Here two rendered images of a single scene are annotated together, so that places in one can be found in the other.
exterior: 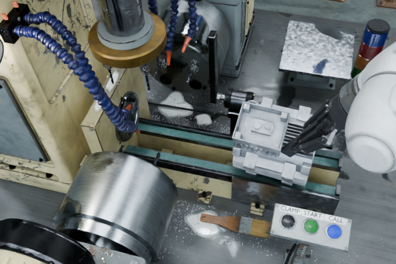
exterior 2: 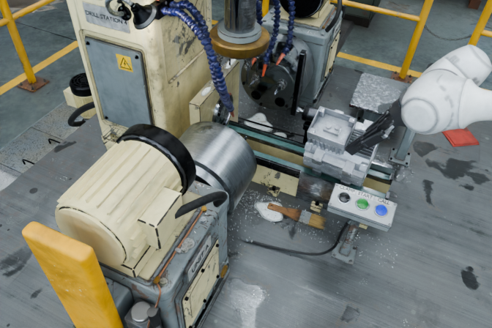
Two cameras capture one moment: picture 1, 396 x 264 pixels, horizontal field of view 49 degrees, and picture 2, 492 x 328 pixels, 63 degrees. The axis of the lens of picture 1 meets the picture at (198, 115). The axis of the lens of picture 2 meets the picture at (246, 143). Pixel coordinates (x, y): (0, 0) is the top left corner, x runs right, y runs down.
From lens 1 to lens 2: 31 cm
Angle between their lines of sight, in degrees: 8
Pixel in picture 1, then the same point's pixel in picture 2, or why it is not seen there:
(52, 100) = (170, 81)
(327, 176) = (380, 188)
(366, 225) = (407, 234)
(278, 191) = not seen: hidden behind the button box
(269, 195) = (328, 193)
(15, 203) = not seen: hidden behind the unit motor
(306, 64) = (373, 104)
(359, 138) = (412, 101)
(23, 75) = (157, 50)
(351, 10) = not seen: hidden behind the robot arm
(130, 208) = (221, 160)
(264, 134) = (334, 133)
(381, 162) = (426, 120)
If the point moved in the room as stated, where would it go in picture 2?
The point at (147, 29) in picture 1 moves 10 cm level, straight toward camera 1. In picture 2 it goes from (256, 31) to (258, 49)
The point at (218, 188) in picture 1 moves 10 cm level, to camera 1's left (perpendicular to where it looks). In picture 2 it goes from (287, 184) to (258, 181)
